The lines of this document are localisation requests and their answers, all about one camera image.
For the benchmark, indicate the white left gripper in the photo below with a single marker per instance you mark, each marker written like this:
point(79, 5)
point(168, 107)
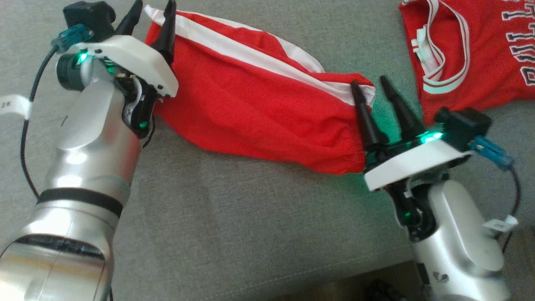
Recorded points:
point(133, 56)

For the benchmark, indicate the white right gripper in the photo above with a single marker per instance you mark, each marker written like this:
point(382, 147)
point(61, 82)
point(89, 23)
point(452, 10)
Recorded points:
point(413, 163)

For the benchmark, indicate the red white basketball jersey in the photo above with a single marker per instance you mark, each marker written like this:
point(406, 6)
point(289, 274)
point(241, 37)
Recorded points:
point(472, 83)

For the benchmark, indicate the red shorts with white stripe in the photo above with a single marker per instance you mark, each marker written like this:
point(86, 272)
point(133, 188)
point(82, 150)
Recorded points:
point(250, 100)

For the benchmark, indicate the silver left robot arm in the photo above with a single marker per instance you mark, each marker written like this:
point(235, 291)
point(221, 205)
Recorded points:
point(83, 167)

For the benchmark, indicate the grey fabric sofa seat cushion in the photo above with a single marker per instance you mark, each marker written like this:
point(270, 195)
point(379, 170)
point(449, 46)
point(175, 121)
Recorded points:
point(250, 234)

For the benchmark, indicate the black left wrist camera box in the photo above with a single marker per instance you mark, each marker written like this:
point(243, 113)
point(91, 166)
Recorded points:
point(87, 16)

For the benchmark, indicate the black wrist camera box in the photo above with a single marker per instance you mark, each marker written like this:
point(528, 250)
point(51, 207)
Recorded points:
point(464, 125)
point(87, 16)

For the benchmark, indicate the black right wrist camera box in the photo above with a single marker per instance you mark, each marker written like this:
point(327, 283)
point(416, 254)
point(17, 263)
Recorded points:
point(464, 125)

